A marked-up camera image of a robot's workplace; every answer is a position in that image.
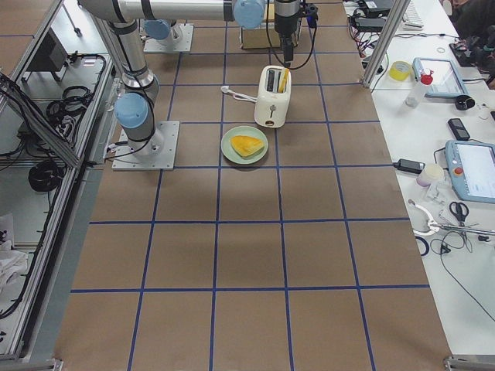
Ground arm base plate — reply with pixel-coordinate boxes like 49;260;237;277
144;23;194;54
111;121;179;171

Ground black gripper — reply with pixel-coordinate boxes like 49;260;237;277
274;0;300;66

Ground bread slice in toaster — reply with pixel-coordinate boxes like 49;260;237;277
277;68;290;94

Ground checkered wooden box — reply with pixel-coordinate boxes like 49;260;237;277
240;21;280;49

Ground white toaster power cord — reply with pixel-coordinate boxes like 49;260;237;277
220;85;259;104

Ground white paper cup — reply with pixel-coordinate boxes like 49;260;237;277
416;163;445;187

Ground yellow tape roll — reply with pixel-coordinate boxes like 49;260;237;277
388;60;411;81

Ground clear bottle red cap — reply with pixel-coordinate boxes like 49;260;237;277
405;70;433;108

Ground light green plate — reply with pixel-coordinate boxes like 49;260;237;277
220;126;268;165

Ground orange-crusted bread on plate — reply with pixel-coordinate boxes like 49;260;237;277
230;135;265;158

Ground blue teach pendant far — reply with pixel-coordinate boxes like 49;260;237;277
412;57;468;98

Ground aluminium frame post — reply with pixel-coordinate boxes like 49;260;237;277
361;0;410;87

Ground black scissors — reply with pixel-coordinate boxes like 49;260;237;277
449;201;469;226

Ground black power adapter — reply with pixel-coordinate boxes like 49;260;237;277
393;158;425;174

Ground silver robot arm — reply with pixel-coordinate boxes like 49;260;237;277
144;19;183;43
81;1;269;164

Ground blue teach pendant near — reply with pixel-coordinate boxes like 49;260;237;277
445;140;495;203

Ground blue teach pendant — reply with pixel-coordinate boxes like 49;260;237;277
412;57;468;98
445;140;495;203

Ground white two-slot toaster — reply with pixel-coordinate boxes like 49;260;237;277
254;66;292;128

